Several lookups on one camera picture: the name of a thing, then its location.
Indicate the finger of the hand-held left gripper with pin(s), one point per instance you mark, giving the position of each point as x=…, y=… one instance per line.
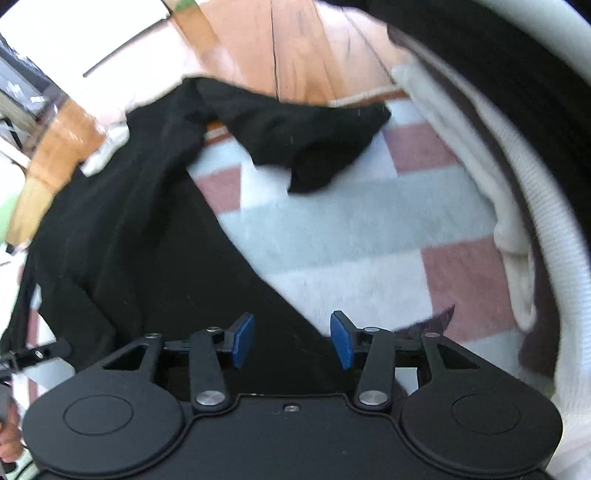
x=41, y=353

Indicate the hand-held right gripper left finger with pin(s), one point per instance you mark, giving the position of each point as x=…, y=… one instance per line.
x=242, y=341

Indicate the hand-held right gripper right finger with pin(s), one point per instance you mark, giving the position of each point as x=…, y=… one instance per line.
x=342, y=341

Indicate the black shirt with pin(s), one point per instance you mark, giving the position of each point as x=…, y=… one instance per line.
x=138, y=230

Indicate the person's left hand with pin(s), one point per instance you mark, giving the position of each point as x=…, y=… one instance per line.
x=10, y=438

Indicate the checkered blanket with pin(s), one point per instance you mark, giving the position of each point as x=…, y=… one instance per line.
x=369, y=230

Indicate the green panel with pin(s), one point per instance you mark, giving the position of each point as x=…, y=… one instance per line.
x=7, y=221

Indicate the cream white folded garment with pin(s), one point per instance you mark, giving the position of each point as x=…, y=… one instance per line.
x=498, y=175

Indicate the white drawer cabinet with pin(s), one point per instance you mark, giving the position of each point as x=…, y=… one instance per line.
x=92, y=37

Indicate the dark frame with plastic film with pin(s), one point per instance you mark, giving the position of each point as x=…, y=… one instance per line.
x=27, y=78

